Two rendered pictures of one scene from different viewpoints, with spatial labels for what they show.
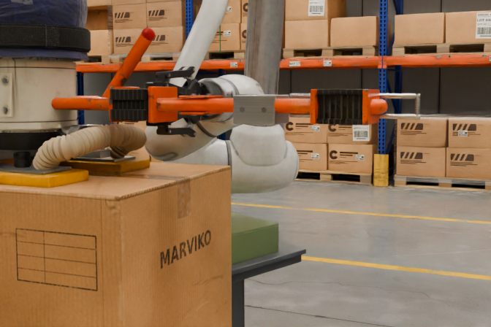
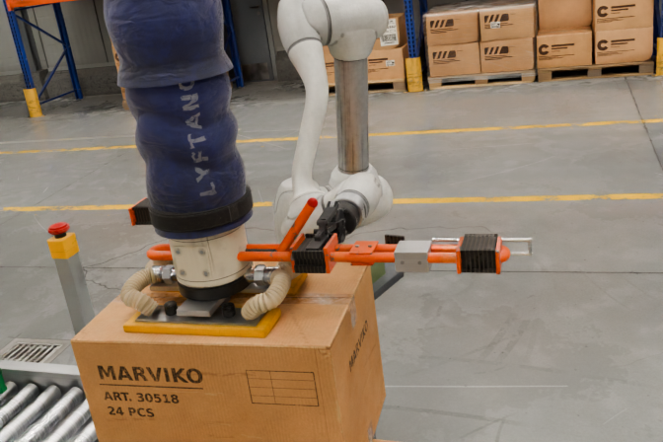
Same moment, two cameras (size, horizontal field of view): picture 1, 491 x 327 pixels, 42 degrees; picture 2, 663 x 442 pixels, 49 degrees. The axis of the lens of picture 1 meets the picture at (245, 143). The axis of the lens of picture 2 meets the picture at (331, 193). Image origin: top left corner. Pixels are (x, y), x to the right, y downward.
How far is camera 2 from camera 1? 74 cm
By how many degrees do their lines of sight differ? 15
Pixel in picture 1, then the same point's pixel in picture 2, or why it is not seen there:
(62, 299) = (291, 412)
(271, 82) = (363, 136)
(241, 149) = not seen: hidden behind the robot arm
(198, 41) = (311, 137)
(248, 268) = not seen: hidden behind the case
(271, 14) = (358, 79)
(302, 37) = not seen: outside the picture
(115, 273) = (331, 395)
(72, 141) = (273, 299)
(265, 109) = (420, 262)
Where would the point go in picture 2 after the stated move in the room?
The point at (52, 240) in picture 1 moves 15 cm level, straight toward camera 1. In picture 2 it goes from (277, 376) to (306, 413)
